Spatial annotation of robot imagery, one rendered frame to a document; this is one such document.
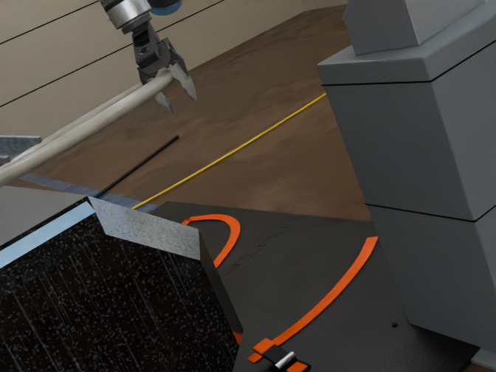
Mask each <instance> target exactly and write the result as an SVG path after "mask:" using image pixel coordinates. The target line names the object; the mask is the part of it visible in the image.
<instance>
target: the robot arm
mask: <svg viewBox="0 0 496 372"><path fill-rule="evenodd" d="M99 2H100V3H101V5H102V6H103V8H104V10H105V11H106V14H107V15H108V17H107V20H108V21H111V22H112V24H113V25H114V27H115V28H116V30H118V29H121V28H122V29H121V30H122V32H123V34H124V35H125V34H127V33H129V32H131V31H132V32H133V34H132V41H133V46H134V55H135V61H136V63H137V65H138V66H139V67H137V69H138V71H139V78H140V80H141V83H142V85H145V84H146V83H148V82H150V81H151V80H153V79H154V78H155V77H156V76H155V75H157V73H158V70H160V69H161V68H163V67H165V68H169V65H170V64H171V65H172V69H171V75H172V76H173V77H174V78H176V79H177V80H179V81H180V82H181V84H182V87H183V88H185V89H186V90H187V93H188V95H189V96H190V97H191V98H192V99H193V100H194V101H196V100H197V98H196V89H195V86H194V84H193V81H192V79H191V76H190V75H189V74H188V71H187V67H186V65H185V61H184V60H183V58H182V56H181V55H180V54H178V53H176V51H175V49H174V48H173V46H172V44H171V42H170V41H169V39H168V37H167V38H164V39H162V40H160V39H159V36H158V35H157V33H156V31H155V30H154V28H153V27H152V25H151V23H150V20H151V19H152V17H151V15H150V13H149V14H148V12H151V13H153V14H154V15H158V16H167V15H170V14H172V13H175V12H176V11H177V10H178V9H179V8H180V7H181V4H182V0H99ZM167 45H168V46H169V47H170V49H169V48H168V46H167ZM168 64H169V65H168ZM153 74H154V75H153ZM153 98H154V99H155V100H156V101H157V102H158V104H160V105H161V107H163V109H164V110H166V111H168V112H169V113H171V114H173V109H172V107H171V104H170V103H169V102H168V101H167V96H166V94H165V93H164V92H163V90H162V91H161V92H160V93H158V94H157V95H155V96H154V97H153Z"/></svg>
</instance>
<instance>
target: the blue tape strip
mask: <svg viewBox="0 0 496 372"><path fill-rule="evenodd" d="M95 212H96V211H95V210H94V209H93V208H92V207H91V205H90V204H89V203H88V202H87V201H86V202H84V203H82V204H81V205H79V206H77V207H76V208H74V209H72V210H70V211H69V212H67V213H65V214H63V215H62V216H60V217H58V218H57V219H55V220H54V221H51V222H50V223H48V224H46V225H44V226H43V227H41V228H40V229H38V230H36V231H35V232H32V233H31V234H29V235H27V236H26V237H24V238H22V239H21V240H19V241H17V242H15V243H14V244H12V245H10V246H9V247H7V248H5V249H3V250H2V251H0V268H2V267H3V266H5V265H7V264H8V263H10V262H12V261H14V260H15V259H17V258H19V257H21V256H22V255H24V254H25V253H27V252H29V251H30V250H32V249H34V248H36V247H37V246H39V245H41V244H42V243H44V242H45V241H48V240H49V239H51V238H52V237H54V236H56V235H57V234H59V233H61V232H63V231H64V230H66V229H68V228H69V227H71V226H73V225H74V224H76V223H78V222H79V221H81V220H83V219H84V218H86V217H88V216H90V215H91V214H93V213H95Z"/></svg>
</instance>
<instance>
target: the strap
mask: <svg viewBox="0 0 496 372"><path fill-rule="evenodd" d="M206 219H215V220H220V221H223V222H225V223H227V224H228V225H229V226H230V229H231V234H230V238H229V240H228V242H227V244H226V246H225V247H224V248H223V250H222V251H221V253H220V254H219V256H218V257H217V258H216V259H215V260H214V262H213V263H214V264H215V266H216V268H217V267H218V266H219V265H220V264H221V262H222V261H223V260H224V259H225V258H226V256H227V255H228V253H229V252H230V250H231V249H232V248H233V246H234V245H235V243H236V241H237V239H238V237H239V234H240V230H241V227H240V224H239V222H238V221H237V220H236V219H235V218H233V217H231V216H227V215H222V214H212V215H205V216H193V217H190V218H189V219H186V220H184V221H183V222H182V224H184V225H188V224H189V223H190V221H199V220H206ZM377 239H378V236H376V237H370V238H367V240H366V242H365V244H364V247H363V248H362V251H361V253H360V254H359V256H358V258H357V259H356V260H355V262H354V263H353V265H352V266H351V268H350V269H349V270H348V271H347V272H346V273H345V275H344V276H343V277H342V279H341V280H340V281H339V282H338V283H337V285H336V286H335V287H334V288H333V289H332V290H331V291H330V292H329V293H328V294H327V295H326V296H325V297H324V298H323V299H322V300H321V301H320V302H319V303H318V304H317V305H316V306H315V307H314V308H313V309H312V310H311V311H310V312H309V313H308V314H306V315H305V316H304V317H303V318H301V319H300V320H299V321H298V322H296V323H295V324H294V325H293V326H292V327H290V328H289V329H287V330H286V331H285V332H283V333H282V334H281V335H279V336H278V337H276V338H275V339H273V342H274V343H275V344H276V345H277V346H279V345H281V344H282V343H284V342H285V341H287V340H288V339H289V338H290V337H292V336H293V335H295V334H296V333H297V332H298V331H300V330H301V329H302V328H304V327H305V326H306V325H308V324H309V323H310V322H311V321H312V320H313V319H314V318H315V317H316V316H317V315H319V314H320V313H321V312H322V311H323V310H324V309H325V308H326V307H327V306H328V305H329V304H330V303H331V302H332V301H333V300H334V299H335V298H336V297H337V296H338V295H339V294H340V293H341V292H342V291H343V289H344V288H345V287H346V286H347V285H348V284H349V283H350V282H351V281H352V279H353V278H354V277H355V275H356V274H357V273H358V271H359V270H360V269H361V268H362V267H363V265H364V264H365V262H366V260H367V259H368V258H369V256H370V255H371V253H372V251H373V248H374V246H375V244H376V242H377ZM261 358H263V356H261V355H259V354H257V353H256V352H255V353H254V354H253V355H251V356H250V357H248V358H247V359H248V360H249V361H251V362H253V363H256V362H257V361H258V360H259V359H261Z"/></svg>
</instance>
